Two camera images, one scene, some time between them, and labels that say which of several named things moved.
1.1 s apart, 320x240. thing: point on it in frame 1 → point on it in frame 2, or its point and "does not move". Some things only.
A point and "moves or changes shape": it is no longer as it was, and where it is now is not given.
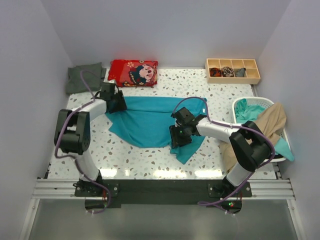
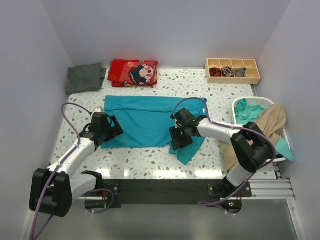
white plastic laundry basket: [261, 103] does not move
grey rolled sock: [241, 72] does not move
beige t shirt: [271, 120] does not move
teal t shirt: [147, 121] moves or changes shape
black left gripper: [121, 105] → [115, 131]
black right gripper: [175, 140] does not move
